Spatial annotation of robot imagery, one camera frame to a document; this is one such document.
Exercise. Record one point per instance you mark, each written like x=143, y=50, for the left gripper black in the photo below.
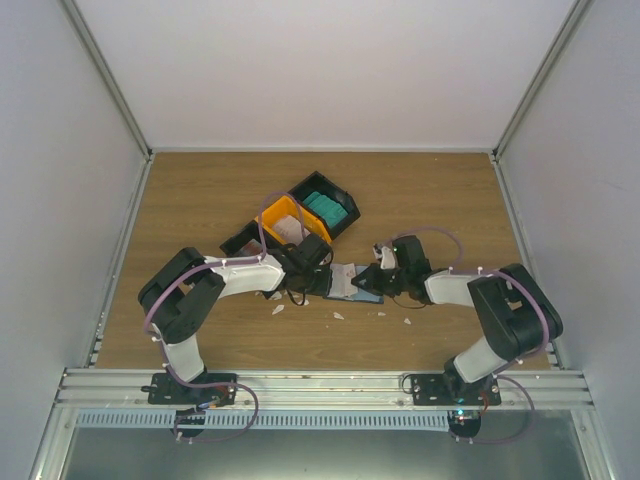
x=321, y=290

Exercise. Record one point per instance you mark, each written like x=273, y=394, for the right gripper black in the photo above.
x=373, y=284

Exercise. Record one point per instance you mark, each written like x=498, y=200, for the navy blue card holder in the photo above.
x=361, y=296

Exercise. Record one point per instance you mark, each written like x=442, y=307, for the black bin with red cards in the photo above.
x=231, y=246

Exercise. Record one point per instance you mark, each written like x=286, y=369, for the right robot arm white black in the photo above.
x=516, y=317

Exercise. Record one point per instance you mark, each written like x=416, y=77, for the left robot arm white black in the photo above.
x=179, y=298

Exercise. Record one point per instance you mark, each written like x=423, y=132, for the white vip card stack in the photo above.
x=290, y=230

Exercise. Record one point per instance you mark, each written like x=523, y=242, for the teal card stack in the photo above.
x=331, y=211

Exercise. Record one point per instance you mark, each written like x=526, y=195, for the orange bin with cards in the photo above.
x=281, y=205

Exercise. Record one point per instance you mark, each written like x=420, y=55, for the red white card stack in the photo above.
x=251, y=248

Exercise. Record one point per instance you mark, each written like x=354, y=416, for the black bin with teal cards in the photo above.
x=318, y=182

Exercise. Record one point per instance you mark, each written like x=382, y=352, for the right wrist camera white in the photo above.
x=385, y=256

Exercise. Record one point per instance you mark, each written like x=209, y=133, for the aluminium rail frame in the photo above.
x=330, y=390

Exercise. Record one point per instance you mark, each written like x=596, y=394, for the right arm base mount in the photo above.
x=441, y=389

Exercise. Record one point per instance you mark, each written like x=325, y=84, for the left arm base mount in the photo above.
x=163, y=389

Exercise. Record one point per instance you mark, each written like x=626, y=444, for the slotted cable duct grey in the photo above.
x=270, y=419

